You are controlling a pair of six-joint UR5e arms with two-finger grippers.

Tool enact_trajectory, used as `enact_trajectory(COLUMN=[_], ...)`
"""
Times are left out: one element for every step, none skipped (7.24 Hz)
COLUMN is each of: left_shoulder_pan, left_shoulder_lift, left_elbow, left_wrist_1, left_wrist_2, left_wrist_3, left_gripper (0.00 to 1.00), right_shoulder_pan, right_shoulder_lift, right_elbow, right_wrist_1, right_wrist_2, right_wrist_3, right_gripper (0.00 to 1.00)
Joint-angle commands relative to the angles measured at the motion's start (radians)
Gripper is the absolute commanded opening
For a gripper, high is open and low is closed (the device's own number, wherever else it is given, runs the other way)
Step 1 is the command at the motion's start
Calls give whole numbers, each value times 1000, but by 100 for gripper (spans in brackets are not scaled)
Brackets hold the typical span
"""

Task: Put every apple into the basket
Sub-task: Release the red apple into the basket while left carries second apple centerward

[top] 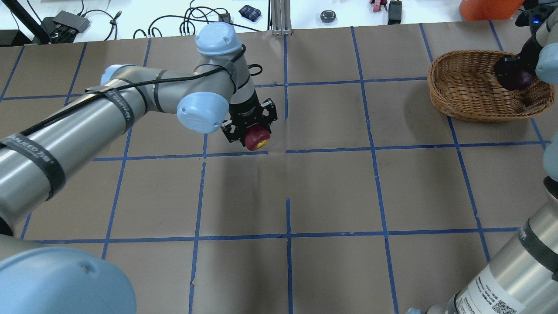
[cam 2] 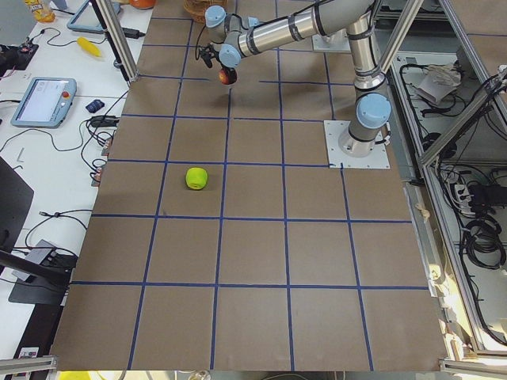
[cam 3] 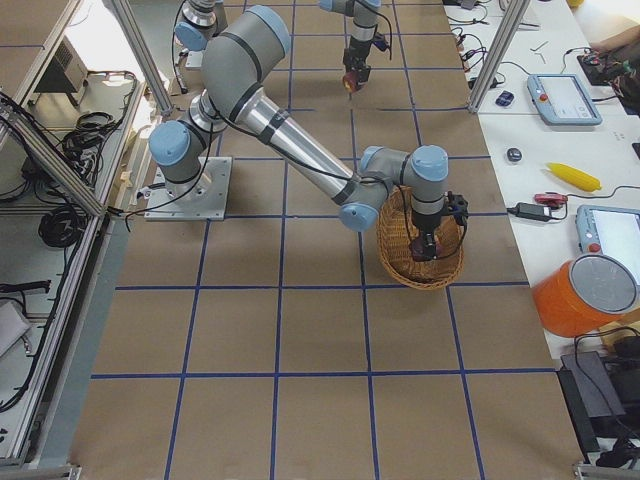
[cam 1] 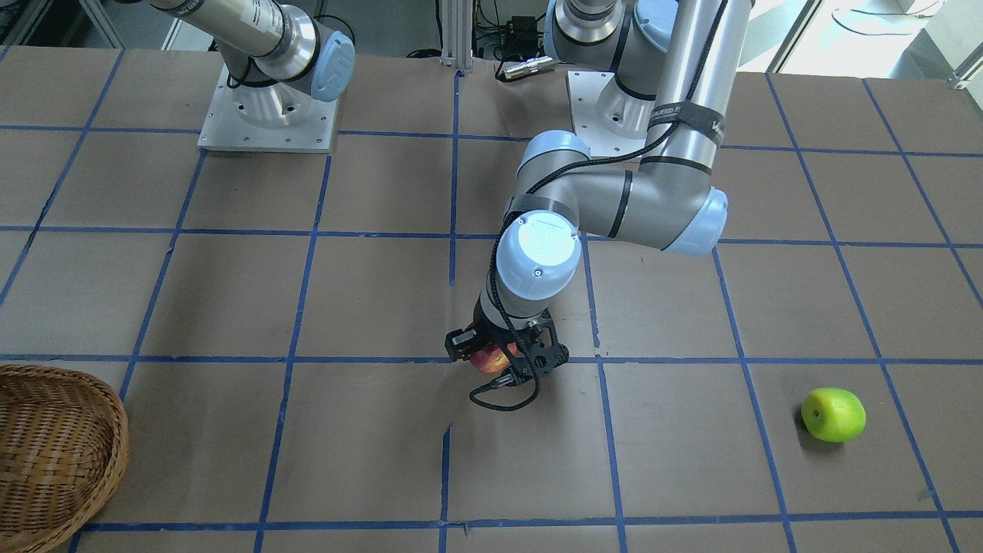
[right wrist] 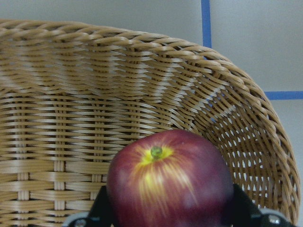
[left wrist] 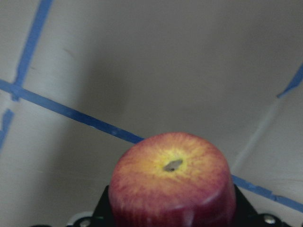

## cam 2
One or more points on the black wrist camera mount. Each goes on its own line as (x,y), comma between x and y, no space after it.
(206,53)

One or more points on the teach pendant tablet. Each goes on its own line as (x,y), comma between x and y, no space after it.
(45,103)

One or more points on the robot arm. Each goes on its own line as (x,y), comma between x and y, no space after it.
(234,38)

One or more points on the crumpled paper bag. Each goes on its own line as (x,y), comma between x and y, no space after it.
(439,81)

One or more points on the dark blue pouch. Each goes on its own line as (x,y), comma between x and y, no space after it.
(95,105)

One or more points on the green apple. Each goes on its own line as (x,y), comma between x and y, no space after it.
(196,178)

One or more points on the power strip with cables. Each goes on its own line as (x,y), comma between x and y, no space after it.
(475,205)

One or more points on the yellow toy corn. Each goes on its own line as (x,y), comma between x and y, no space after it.
(89,47)

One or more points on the red apple yellow bottom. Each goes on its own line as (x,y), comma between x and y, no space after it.
(228,76)

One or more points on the wicker basket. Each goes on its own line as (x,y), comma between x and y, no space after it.
(197,8)

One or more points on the orange juice bottle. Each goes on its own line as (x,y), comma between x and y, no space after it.
(38,6)

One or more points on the grey usb hub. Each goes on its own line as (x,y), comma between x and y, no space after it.
(40,254)

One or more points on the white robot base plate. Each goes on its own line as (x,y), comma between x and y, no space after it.
(344,152)

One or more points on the aluminium frame post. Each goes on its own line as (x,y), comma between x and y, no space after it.
(115,36)

